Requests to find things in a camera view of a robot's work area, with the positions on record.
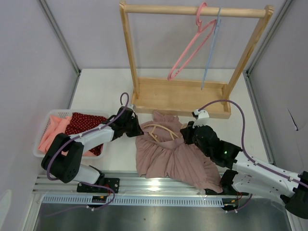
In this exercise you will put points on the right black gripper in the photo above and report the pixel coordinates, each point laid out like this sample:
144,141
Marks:
187,132

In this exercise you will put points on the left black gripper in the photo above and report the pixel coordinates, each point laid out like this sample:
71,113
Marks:
137,131

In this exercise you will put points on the dusty pink pleated skirt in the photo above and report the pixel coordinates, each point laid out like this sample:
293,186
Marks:
174,159

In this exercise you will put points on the beige wooden hanger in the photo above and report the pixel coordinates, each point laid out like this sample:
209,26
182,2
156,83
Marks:
157,130

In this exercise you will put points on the red polka dot cloth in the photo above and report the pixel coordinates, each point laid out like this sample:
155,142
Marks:
79,123

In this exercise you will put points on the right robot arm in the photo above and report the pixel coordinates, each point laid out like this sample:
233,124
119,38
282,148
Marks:
250,175

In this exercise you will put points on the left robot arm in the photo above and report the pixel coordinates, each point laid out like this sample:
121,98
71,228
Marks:
63,159

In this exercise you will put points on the blue hanger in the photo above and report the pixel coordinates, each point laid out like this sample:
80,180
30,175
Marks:
213,43

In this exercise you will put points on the wooden clothes rack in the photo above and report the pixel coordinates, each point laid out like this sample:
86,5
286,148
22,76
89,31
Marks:
181,97

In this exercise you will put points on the white plastic basket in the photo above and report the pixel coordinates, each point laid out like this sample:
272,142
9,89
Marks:
62,113

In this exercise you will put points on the salmon orange cloth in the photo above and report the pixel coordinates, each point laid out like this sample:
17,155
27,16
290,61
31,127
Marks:
57,125

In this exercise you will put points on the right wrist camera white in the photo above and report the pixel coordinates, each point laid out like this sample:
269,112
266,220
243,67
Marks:
201,118

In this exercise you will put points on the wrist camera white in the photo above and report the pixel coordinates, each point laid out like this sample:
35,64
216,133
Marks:
201,118
131,106

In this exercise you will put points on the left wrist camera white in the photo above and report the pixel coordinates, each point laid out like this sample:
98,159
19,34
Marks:
131,106

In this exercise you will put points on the aluminium mounting rail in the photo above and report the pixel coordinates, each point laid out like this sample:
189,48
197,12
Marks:
130,184

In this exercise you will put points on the white slotted cable duct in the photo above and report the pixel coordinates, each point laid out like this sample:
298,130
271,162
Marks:
134,200

